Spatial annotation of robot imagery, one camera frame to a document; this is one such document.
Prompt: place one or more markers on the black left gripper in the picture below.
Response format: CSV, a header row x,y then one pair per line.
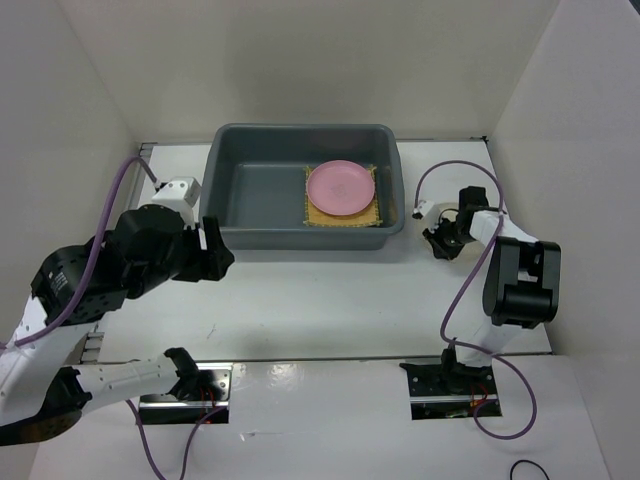
x,y
218,256

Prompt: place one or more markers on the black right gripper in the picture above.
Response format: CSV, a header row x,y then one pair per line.
x,y
440,250

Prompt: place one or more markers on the woven bamboo mat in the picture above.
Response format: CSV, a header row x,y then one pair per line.
x,y
369,217

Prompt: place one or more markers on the pink plate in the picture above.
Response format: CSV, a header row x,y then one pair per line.
x,y
340,188

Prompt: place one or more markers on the cream plate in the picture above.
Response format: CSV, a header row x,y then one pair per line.
x,y
447,211

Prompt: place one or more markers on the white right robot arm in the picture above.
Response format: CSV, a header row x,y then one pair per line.
x,y
521,287

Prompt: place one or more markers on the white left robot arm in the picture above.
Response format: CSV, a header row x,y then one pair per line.
x,y
42,394

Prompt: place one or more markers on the grey plastic bin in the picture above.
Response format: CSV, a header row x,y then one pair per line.
x,y
255,184

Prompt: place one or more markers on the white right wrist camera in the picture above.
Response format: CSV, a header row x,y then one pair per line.
x,y
425,209

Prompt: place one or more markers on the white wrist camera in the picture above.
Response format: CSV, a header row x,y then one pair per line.
x,y
180,194
425,209

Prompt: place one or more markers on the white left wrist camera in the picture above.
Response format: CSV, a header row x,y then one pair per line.
x,y
180,194

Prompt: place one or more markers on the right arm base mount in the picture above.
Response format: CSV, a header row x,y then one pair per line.
x,y
435,392

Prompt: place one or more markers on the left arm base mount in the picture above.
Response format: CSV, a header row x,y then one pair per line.
x,y
212,394

